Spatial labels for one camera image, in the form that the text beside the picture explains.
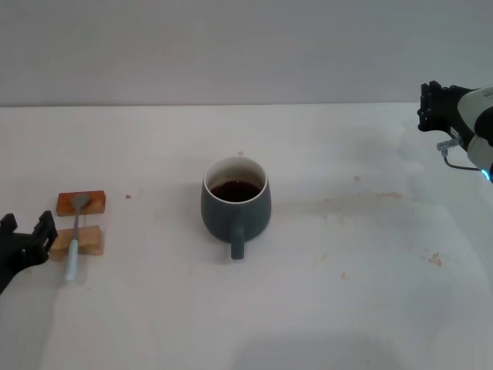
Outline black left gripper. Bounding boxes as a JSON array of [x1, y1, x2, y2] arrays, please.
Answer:
[[0, 210, 59, 296]]

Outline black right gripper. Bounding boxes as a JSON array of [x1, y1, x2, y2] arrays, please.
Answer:
[[418, 80, 475, 143]]

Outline light wooden block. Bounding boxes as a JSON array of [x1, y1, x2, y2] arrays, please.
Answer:
[[48, 225, 106, 262]]

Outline blue handled metal spoon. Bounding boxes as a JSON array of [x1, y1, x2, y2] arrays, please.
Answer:
[[64, 194, 92, 284]]

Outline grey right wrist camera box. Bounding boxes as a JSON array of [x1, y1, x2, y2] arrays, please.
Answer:
[[458, 85, 493, 148]]

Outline dark grey ceramic coffee cup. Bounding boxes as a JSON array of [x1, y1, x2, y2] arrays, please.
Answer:
[[200, 156, 273, 261]]

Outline reddish brown wooden block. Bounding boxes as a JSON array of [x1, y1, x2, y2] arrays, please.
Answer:
[[52, 190, 107, 217]]

